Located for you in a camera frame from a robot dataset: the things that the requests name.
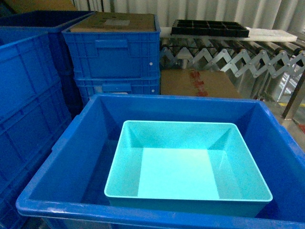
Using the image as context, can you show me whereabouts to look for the expandable roller conveyor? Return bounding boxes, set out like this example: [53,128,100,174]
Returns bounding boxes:
[160,37,305,119]

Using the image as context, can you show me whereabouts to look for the blue ribbed crate left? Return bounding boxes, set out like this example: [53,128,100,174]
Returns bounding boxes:
[0,29,71,229]

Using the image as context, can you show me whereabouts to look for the blue crate with cardboard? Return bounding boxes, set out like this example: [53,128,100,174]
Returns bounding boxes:
[62,15,161,79]

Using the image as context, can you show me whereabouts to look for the brown cardboard box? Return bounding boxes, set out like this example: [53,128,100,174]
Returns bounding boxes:
[161,69,242,99]

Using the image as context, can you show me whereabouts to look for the black compartment tray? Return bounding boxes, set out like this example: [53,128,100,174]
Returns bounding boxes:
[171,20,250,38]

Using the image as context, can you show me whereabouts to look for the lower blue stacked crate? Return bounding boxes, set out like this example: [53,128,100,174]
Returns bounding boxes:
[75,73,161,105]

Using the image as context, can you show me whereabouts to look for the white foam sheet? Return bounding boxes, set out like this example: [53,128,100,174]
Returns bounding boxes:
[160,27,298,42]

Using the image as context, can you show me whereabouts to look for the large blue open bin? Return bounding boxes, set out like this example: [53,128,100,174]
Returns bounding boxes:
[16,94,305,229]

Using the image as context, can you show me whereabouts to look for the teal plastic tray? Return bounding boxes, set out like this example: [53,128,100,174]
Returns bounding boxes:
[104,120,273,217]

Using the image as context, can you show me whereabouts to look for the cardboard sheet on crate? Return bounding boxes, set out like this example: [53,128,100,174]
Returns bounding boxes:
[70,12,156,32]

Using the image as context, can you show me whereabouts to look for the dark blue rear crate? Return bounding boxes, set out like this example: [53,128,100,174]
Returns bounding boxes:
[0,10,93,75]

